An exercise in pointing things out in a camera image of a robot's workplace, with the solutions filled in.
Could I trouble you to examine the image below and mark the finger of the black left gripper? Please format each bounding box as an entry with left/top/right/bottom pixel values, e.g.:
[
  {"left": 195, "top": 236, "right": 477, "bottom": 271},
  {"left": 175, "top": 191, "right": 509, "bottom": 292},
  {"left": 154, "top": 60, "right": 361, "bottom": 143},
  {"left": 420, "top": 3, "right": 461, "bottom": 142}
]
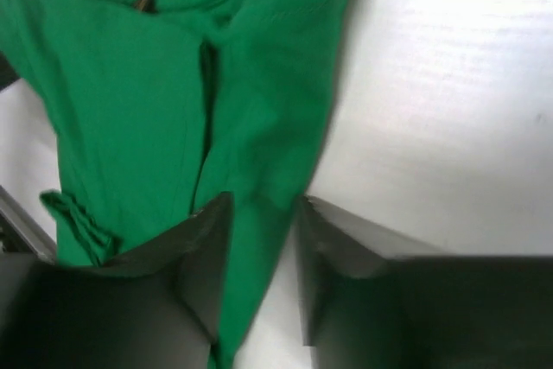
[{"left": 0, "top": 53, "right": 20, "bottom": 91}]

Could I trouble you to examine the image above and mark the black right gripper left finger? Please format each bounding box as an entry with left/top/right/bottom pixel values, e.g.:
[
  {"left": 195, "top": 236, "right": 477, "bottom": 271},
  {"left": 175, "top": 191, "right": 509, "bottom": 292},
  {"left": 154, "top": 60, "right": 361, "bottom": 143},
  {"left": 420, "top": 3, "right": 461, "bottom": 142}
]
[{"left": 1, "top": 192, "right": 233, "bottom": 368}]

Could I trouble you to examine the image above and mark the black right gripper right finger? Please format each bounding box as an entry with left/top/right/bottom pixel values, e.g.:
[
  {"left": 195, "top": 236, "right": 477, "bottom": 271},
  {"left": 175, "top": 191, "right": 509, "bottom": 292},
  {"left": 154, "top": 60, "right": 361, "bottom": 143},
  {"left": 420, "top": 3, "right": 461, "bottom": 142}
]
[{"left": 296, "top": 196, "right": 552, "bottom": 368}]

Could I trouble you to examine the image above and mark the aluminium front rail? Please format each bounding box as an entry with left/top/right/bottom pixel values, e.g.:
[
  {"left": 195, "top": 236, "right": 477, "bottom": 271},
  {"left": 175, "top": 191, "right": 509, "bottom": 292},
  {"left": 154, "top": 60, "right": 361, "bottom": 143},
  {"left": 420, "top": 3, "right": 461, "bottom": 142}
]
[{"left": 1, "top": 188, "right": 56, "bottom": 263}]

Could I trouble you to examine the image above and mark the green t shirt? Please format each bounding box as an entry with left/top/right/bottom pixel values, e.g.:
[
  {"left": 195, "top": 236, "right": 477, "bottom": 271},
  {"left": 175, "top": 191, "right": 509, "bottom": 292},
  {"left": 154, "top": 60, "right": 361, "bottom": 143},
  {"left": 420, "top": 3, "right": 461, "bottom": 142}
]
[{"left": 1, "top": 0, "right": 349, "bottom": 368}]

